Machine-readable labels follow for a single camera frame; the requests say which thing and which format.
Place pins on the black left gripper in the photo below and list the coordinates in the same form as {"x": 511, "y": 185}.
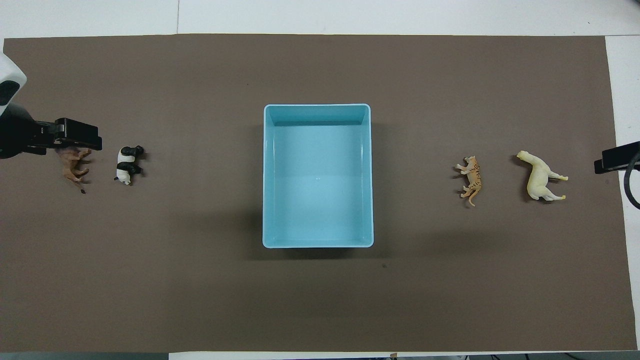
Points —
{"x": 20, "y": 135}

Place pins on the black and white panda toy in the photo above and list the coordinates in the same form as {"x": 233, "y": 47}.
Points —
{"x": 127, "y": 160}

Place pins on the brown lion toy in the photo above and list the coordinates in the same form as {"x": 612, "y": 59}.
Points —
{"x": 72, "y": 165}

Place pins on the light blue storage box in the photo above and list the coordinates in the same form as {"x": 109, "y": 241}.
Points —
{"x": 317, "y": 190}

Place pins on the cream horse toy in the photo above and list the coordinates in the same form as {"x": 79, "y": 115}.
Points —
{"x": 537, "y": 177}

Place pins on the brown table mat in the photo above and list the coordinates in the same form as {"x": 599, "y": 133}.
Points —
{"x": 200, "y": 290}

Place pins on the orange striped tiger toy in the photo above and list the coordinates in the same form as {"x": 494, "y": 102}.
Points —
{"x": 472, "y": 175}

